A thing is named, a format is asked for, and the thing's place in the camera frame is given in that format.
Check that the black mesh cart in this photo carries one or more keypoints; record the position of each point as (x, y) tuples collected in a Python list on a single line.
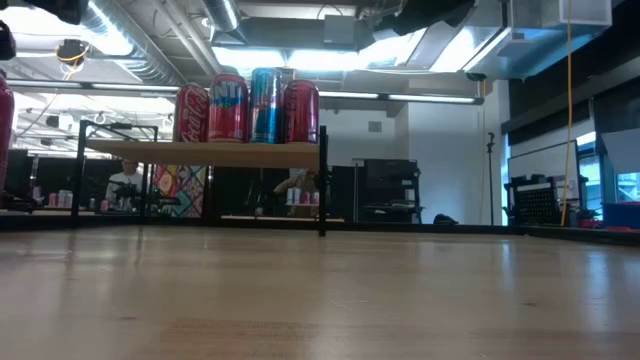
[(535, 205)]

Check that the blue bin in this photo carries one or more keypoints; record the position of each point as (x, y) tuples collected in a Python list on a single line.
[(622, 215)]

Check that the small silver spiral duct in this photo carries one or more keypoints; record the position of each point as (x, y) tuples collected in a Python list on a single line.
[(222, 12)]

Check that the grey ceiling box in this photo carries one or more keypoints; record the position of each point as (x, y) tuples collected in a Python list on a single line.
[(340, 30)]

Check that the colourful patchwork hanging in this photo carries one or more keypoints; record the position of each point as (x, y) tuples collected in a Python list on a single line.
[(180, 192)]

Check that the red Fanta can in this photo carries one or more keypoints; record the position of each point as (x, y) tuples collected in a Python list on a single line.
[(228, 115)]

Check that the blue silver energy drink can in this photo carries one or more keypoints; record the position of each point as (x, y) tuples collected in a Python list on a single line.
[(265, 110)]

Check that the distant pink cup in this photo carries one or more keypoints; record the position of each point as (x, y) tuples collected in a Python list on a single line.
[(105, 205)]

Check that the wooden shelf black frame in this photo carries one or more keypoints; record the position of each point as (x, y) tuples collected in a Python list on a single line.
[(200, 154)]

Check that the red Coca-Cola can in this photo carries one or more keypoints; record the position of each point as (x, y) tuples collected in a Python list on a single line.
[(192, 115)]

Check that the large silver spiral duct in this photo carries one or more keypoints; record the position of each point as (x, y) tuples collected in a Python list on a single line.
[(150, 67)]

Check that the distant pink can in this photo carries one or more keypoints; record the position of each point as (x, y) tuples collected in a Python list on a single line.
[(52, 200)]

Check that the dark red cola can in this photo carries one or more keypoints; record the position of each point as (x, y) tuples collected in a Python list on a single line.
[(301, 115)]

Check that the black aluminium table frame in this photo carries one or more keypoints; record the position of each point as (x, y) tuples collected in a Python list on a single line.
[(575, 235)]

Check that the long suspended light strip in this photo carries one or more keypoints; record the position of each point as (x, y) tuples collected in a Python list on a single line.
[(125, 86)]

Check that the person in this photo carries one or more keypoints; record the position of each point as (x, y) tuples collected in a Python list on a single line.
[(124, 182), (300, 180)]

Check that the black tripod stand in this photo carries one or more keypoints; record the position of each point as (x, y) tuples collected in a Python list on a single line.
[(490, 175)]

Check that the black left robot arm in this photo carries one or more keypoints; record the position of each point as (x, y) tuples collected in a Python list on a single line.
[(57, 10)]

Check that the grey wall vent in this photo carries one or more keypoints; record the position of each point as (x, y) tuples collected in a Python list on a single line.
[(375, 126)]

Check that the black equipment rack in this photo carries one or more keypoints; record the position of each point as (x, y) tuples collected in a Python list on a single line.
[(390, 190)]

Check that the black floor object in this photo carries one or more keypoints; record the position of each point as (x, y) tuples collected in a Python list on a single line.
[(446, 220)]

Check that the red soda can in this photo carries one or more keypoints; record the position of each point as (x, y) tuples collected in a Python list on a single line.
[(5, 135)]

